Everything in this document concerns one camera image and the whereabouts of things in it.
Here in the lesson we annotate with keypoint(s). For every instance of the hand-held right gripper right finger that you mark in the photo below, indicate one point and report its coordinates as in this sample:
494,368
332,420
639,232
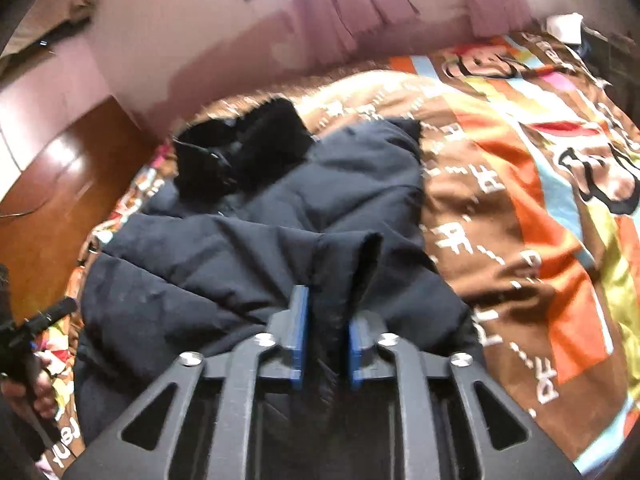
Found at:
357,355

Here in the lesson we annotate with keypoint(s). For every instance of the colourful printed blanket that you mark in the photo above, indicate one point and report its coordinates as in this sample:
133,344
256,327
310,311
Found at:
500,185

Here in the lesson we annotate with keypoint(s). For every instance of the wooden headboard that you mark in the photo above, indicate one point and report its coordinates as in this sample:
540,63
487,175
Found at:
60,185

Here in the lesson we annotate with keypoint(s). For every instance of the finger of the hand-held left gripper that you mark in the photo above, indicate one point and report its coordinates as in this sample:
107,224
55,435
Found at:
55,311

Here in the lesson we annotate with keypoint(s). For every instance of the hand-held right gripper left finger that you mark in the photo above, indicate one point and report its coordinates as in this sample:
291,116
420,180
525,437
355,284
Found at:
299,332

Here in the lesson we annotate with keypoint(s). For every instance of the person's left forearm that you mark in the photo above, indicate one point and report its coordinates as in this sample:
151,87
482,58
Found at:
17,445

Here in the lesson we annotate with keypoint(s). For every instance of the beige hanging cloth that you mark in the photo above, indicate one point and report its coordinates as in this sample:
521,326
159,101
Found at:
50,17

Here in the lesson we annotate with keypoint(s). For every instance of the dark nightstand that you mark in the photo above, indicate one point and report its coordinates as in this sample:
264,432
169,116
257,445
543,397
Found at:
612,55

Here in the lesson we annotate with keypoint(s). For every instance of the white object on nightstand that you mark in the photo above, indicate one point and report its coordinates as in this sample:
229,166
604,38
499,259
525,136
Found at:
564,25

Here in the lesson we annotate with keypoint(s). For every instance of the person's left hand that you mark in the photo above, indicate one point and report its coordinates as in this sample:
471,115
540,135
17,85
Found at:
42,390

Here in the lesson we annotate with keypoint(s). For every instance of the black padded jacket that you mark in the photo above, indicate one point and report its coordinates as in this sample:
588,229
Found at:
250,240

